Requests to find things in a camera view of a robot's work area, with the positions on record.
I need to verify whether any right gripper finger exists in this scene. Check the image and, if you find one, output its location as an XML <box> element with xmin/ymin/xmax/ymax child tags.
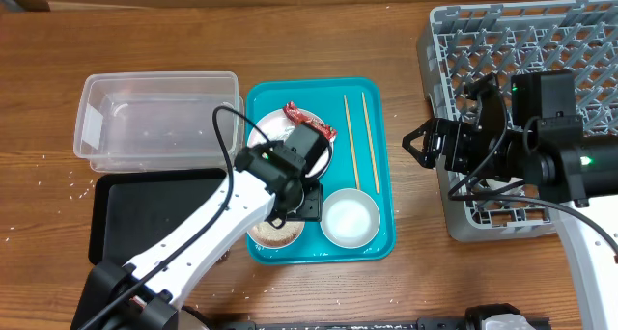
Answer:
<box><xmin>402</xmin><ymin>118</ymin><xmax>437</xmax><ymax>147</ymax></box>
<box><xmin>402</xmin><ymin>141</ymin><xmax>436</xmax><ymax>169</ymax></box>

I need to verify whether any grey metal bowl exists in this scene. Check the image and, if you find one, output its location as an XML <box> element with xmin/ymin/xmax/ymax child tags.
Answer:
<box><xmin>321</xmin><ymin>188</ymin><xmax>380</xmax><ymax>249</ymax></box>

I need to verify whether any wooden chopstick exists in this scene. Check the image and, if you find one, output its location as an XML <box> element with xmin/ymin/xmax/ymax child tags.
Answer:
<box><xmin>361</xmin><ymin>92</ymin><xmax>380</xmax><ymax>194</ymax></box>
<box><xmin>343</xmin><ymin>95</ymin><xmax>361</xmax><ymax>190</ymax></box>

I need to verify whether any large white round plate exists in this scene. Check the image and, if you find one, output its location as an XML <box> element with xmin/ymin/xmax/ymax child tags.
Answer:
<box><xmin>246</xmin><ymin>109</ymin><xmax>330</xmax><ymax>178</ymax></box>

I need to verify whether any red snack wrapper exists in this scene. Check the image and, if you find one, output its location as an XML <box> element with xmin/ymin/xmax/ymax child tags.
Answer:
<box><xmin>282</xmin><ymin>101</ymin><xmax>338</xmax><ymax>142</ymax></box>

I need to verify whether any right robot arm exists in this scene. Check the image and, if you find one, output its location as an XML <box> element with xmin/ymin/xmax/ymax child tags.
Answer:
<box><xmin>402</xmin><ymin>70</ymin><xmax>617</xmax><ymax>329</ymax></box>

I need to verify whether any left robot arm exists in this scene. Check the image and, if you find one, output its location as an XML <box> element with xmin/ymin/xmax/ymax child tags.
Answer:
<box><xmin>71</xmin><ymin>140</ymin><xmax>330</xmax><ymax>329</ymax></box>

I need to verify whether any grey dishwasher rack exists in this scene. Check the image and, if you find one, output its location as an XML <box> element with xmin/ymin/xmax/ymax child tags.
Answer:
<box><xmin>418</xmin><ymin>0</ymin><xmax>617</xmax><ymax>242</ymax></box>

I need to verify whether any black food waste tray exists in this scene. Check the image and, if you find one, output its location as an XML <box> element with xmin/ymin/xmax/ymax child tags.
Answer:
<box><xmin>88</xmin><ymin>168</ymin><xmax>226</xmax><ymax>265</ymax></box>

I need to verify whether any clear plastic waste bin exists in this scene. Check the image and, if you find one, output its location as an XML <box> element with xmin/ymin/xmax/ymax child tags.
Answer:
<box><xmin>73</xmin><ymin>71</ymin><xmax>244</xmax><ymax>173</ymax></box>

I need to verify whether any teal plastic serving tray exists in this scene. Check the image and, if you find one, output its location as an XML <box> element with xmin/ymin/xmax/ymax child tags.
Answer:
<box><xmin>246</xmin><ymin>77</ymin><xmax>396</xmax><ymax>264</ymax></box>

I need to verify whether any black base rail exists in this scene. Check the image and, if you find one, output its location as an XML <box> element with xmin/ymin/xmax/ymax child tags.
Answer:
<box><xmin>210</xmin><ymin>317</ymin><xmax>472</xmax><ymax>330</ymax></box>

